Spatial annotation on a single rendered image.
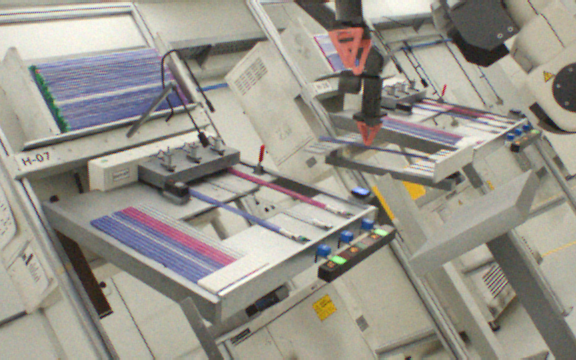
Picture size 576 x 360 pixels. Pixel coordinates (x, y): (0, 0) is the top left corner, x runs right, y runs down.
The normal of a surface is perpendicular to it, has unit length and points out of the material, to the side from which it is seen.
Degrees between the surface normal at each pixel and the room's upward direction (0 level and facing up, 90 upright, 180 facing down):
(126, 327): 90
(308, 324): 90
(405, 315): 90
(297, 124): 90
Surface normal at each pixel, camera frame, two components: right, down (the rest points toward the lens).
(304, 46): -0.62, 0.26
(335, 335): 0.60, -0.44
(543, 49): -0.29, 0.04
